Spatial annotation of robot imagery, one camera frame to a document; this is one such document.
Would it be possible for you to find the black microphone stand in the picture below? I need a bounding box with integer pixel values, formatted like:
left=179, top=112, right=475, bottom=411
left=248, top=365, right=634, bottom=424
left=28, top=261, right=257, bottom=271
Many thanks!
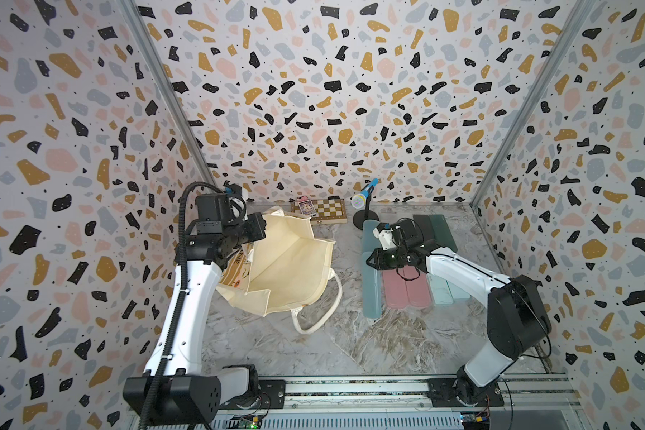
left=353, top=195, right=379, bottom=230

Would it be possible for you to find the black pencil case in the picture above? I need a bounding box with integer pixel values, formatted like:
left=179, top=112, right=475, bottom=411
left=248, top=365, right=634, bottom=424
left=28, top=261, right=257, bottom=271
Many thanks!
left=413, top=214, right=435, bottom=242

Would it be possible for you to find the cream floral canvas tote bag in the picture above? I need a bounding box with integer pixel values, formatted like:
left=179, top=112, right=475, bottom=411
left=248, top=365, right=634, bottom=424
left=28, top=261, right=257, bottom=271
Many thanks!
left=217, top=206, right=343, bottom=335

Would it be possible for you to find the blue toy microphone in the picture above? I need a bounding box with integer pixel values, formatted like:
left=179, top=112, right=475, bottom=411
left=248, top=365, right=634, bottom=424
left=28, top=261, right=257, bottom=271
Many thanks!
left=351, top=179, right=379, bottom=210

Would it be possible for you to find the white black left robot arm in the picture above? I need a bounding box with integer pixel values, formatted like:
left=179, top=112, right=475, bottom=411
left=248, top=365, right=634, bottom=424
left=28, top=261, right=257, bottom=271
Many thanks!
left=123, top=191, right=266, bottom=429

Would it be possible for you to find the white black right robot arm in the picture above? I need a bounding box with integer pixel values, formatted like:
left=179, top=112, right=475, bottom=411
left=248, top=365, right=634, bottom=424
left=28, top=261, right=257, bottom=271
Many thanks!
left=365, top=218, right=552, bottom=407

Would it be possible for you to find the dark green pencil case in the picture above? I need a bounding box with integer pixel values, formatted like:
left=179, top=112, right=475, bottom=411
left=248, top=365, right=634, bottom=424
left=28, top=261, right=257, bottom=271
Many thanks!
left=428, top=214, right=458, bottom=253

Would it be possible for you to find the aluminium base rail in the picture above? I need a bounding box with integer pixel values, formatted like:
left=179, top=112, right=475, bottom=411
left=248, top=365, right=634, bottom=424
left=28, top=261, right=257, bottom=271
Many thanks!
left=209, top=374, right=591, bottom=429

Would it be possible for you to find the wooden chess board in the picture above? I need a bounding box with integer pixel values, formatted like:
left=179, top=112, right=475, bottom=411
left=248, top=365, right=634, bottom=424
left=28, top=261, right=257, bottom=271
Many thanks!
left=290, top=198, right=348, bottom=225

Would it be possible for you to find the teal green pencil case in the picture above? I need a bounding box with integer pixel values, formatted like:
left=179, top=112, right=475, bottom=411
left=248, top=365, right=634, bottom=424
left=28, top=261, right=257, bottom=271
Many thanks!
left=361, top=251, right=383, bottom=320

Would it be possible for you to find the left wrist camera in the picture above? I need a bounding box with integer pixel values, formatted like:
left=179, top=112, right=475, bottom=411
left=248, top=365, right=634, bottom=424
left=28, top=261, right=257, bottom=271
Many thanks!
left=225, top=184, right=247, bottom=200

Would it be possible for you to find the purple card box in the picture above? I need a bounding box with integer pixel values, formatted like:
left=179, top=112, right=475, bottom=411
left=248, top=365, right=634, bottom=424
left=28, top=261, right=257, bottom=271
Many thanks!
left=297, top=196, right=317, bottom=217

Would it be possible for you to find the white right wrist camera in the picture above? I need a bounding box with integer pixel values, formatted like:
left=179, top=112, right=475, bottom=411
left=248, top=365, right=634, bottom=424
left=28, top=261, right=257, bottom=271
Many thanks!
left=373, top=223, right=397, bottom=251

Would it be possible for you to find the light teal pencil case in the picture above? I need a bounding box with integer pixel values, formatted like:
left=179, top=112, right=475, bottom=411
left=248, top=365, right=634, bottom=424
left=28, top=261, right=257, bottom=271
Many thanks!
left=447, top=281, right=470, bottom=302
left=427, top=274, right=454, bottom=306

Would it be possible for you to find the pink pencil case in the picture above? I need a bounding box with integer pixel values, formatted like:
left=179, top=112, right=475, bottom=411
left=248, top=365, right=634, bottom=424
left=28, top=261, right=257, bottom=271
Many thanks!
left=383, top=271, right=409, bottom=309
left=406, top=272, right=433, bottom=309

